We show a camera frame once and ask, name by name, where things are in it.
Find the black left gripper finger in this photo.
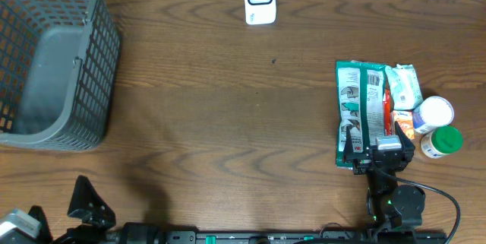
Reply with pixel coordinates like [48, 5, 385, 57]
[28, 205, 53, 244]
[67, 176, 116, 230]

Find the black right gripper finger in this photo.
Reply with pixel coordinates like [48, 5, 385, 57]
[394, 122, 415, 153]
[342, 126, 357, 163]

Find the green white 3M package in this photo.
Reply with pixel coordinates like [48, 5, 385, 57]
[336, 60, 387, 170]

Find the grey plastic mesh basket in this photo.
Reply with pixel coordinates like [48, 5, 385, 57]
[1, 0, 121, 151]

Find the red snack bar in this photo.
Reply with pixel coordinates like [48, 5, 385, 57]
[383, 89, 392, 136]

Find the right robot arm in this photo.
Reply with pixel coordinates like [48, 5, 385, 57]
[343, 126, 425, 236]

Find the orange Kleenex tissue pack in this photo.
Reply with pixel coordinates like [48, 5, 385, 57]
[390, 110, 415, 140]

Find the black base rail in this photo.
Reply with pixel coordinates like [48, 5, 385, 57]
[164, 228, 447, 244]

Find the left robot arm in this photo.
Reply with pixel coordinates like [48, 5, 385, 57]
[28, 176, 166, 244]

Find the mint green wipes pack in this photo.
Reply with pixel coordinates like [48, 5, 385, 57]
[385, 64, 423, 111]

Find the white blue label jar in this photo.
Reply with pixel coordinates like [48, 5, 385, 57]
[412, 96, 455, 135]

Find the green lid jar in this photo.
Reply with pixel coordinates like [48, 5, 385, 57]
[420, 126, 463, 159]

